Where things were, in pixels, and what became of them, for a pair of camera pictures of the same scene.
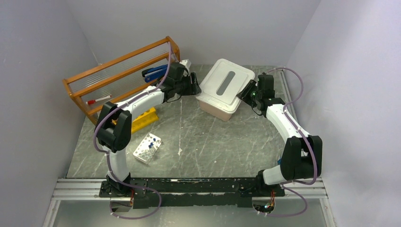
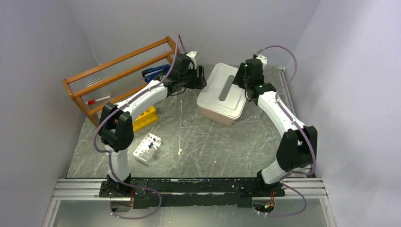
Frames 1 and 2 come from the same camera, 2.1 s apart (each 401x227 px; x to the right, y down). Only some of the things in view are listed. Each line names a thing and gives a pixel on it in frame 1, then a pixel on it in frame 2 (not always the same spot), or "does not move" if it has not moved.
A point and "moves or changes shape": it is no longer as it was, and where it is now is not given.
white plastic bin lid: (220, 87) moves or changes shape
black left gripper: (194, 89) → (200, 82)
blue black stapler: (154, 73) does not move
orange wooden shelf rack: (119, 78) does not move
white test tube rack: (145, 151) does not move
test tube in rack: (152, 151) does not move
